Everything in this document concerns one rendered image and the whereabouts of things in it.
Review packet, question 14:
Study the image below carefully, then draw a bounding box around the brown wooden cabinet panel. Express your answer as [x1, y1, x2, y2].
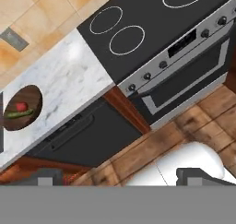
[102, 86, 152, 136]

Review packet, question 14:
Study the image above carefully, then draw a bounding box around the black dishwasher handle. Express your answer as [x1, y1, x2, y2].
[50, 114, 95, 151]

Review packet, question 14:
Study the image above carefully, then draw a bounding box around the green squash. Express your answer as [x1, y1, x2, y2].
[6, 108, 35, 119]

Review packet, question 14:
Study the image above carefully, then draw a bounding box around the silver oven with control panel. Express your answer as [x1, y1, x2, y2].
[117, 0, 236, 131]

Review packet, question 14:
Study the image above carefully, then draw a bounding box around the dark wooden bowl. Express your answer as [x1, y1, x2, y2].
[2, 84, 43, 132]

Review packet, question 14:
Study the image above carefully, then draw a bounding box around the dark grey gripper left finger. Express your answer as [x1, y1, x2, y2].
[18, 168, 65, 187]

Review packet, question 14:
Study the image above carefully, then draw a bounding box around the black glass hob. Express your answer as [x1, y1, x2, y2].
[77, 0, 236, 85]

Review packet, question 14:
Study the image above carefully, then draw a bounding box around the black dishwasher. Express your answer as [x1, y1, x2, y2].
[25, 97, 143, 169]

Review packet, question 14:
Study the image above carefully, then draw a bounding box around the white rounded object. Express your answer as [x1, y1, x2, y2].
[124, 141, 236, 187]

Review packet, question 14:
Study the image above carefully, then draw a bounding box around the red bell pepper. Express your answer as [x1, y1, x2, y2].
[16, 101, 29, 112]

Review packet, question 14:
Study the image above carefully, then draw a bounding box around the silver oven door, dark window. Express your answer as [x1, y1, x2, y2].
[135, 37, 232, 126]

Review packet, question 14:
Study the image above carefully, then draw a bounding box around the grey wall socket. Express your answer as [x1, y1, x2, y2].
[0, 27, 30, 53]

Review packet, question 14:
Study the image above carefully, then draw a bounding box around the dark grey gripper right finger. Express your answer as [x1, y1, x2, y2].
[176, 168, 236, 187]

